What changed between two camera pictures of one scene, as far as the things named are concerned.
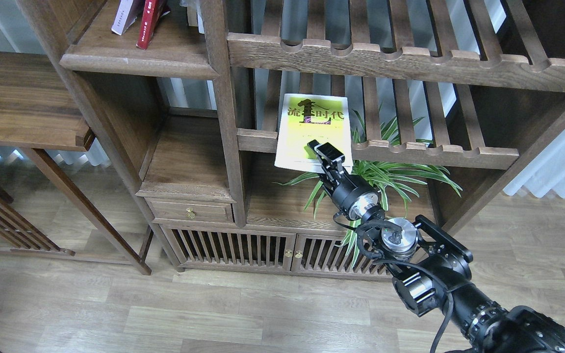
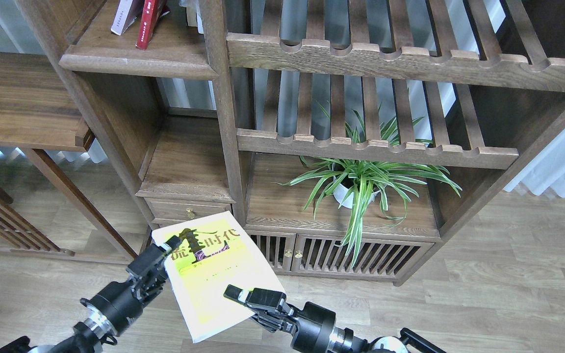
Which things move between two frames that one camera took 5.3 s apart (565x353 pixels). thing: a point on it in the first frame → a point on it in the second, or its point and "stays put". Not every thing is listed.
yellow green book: (304, 118) → (215, 253)
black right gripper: (353, 194) → (312, 328)
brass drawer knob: (191, 214) stays put
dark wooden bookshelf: (436, 105) stays put
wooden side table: (21, 100) stays put
